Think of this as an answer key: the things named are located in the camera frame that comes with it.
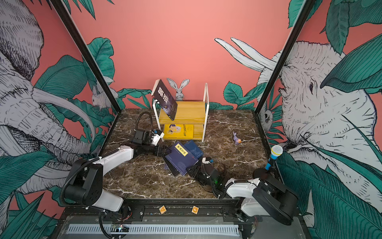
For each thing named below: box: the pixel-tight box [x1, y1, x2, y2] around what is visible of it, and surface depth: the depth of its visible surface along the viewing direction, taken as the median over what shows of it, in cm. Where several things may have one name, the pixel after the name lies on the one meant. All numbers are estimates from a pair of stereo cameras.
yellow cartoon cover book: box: [163, 123, 194, 139], surface depth 104 cm
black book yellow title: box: [162, 156, 180, 177], surface depth 88 cm
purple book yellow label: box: [164, 141, 199, 176], surface depth 90 cm
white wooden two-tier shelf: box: [152, 82, 210, 143], surface depth 100 cm
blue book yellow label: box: [184, 139, 205, 159], surface depth 94 cm
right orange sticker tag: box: [191, 205, 200, 215], surface depth 76 cm
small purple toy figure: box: [232, 131, 242, 145], surface depth 103 cm
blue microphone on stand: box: [265, 144, 284, 171], surface depth 73 cm
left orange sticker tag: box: [158, 205, 167, 215], surface depth 76 cm
